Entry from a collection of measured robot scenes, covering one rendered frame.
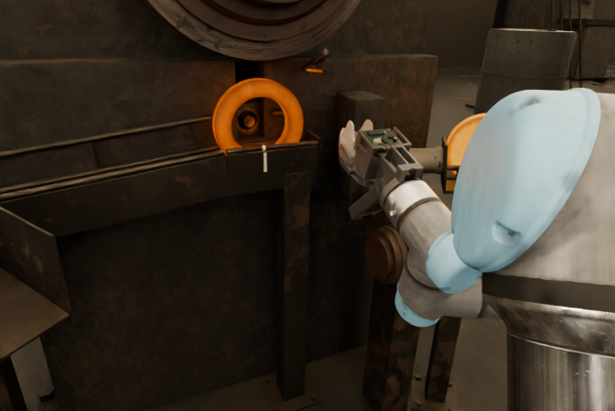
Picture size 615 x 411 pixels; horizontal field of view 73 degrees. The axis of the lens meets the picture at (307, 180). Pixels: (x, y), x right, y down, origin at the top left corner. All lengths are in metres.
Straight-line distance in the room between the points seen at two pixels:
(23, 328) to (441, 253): 0.51
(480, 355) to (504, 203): 1.25
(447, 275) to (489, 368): 0.92
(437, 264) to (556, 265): 0.31
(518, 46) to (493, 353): 2.31
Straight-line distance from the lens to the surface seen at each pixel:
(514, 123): 0.26
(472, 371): 1.43
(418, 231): 0.57
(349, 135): 0.73
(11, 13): 0.93
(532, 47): 3.32
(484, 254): 0.26
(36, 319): 0.63
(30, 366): 1.53
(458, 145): 0.92
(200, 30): 0.77
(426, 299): 0.63
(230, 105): 0.82
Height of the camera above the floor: 0.96
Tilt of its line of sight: 22 degrees down
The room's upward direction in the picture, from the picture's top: 2 degrees clockwise
